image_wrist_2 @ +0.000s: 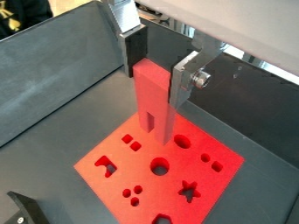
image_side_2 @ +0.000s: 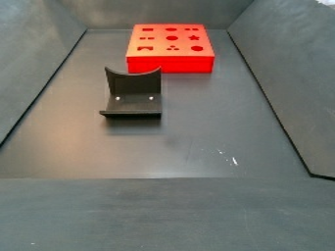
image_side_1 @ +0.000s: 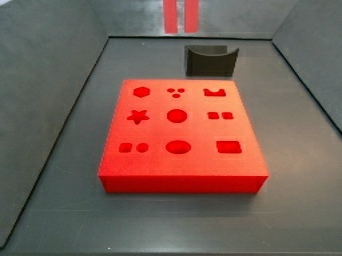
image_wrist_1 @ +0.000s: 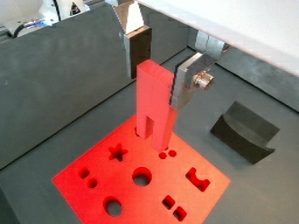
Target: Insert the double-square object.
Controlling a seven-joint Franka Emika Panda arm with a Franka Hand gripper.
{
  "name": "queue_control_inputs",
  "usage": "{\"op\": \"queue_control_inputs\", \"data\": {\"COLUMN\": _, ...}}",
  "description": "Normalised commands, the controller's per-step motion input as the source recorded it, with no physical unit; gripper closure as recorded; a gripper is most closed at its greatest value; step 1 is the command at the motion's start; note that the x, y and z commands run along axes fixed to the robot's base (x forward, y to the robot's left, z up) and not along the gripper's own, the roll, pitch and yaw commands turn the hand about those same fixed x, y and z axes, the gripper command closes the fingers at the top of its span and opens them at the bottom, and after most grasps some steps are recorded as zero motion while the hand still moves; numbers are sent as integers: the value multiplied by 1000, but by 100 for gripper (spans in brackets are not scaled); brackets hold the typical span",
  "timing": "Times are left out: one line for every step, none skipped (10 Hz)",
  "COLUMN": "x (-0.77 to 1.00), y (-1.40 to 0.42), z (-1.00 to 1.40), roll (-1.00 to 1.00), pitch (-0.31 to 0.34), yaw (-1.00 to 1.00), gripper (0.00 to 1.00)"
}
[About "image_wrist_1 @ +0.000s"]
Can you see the robot base with cables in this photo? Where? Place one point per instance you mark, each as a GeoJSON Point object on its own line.
{"type": "Point", "coordinates": [23, 16]}

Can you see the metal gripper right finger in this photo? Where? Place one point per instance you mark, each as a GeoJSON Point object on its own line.
{"type": "Point", "coordinates": [193, 72]}

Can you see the black curved block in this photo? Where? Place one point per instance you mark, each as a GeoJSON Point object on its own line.
{"type": "Point", "coordinates": [246, 132]}

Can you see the red shape-sorting board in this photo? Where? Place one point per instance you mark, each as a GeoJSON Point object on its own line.
{"type": "Point", "coordinates": [123, 183]}

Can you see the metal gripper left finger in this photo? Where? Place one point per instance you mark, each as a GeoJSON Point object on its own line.
{"type": "Point", "coordinates": [137, 37]}

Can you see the red double-square peg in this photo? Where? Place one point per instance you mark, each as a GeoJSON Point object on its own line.
{"type": "Point", "coordinates": [155, 115]}

